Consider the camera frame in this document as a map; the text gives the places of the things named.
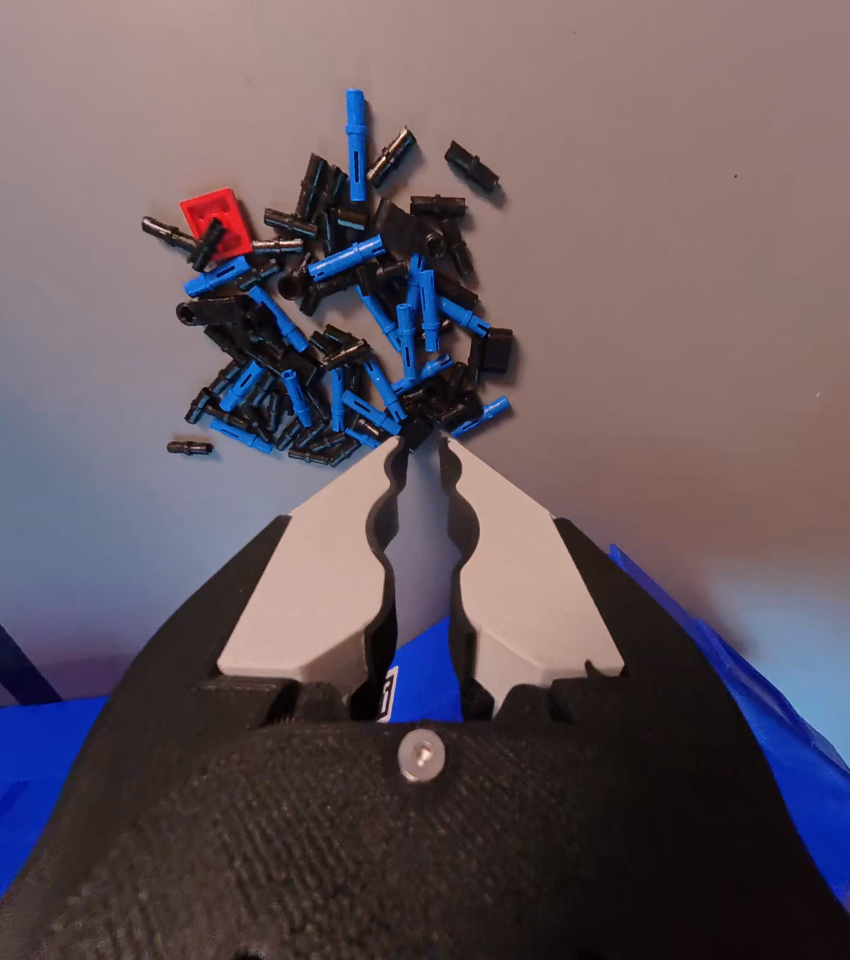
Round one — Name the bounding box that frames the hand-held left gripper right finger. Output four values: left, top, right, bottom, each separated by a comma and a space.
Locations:
439, 437, 627, 718

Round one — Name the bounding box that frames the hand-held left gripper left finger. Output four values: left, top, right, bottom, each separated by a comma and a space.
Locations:
216, 435, 408, 711

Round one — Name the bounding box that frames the labelled blue storage bin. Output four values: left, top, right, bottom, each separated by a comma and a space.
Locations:
374, 543, 850, 940

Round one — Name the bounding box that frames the pile of blue black pins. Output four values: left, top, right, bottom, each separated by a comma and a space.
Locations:
142, 88, 516, 471

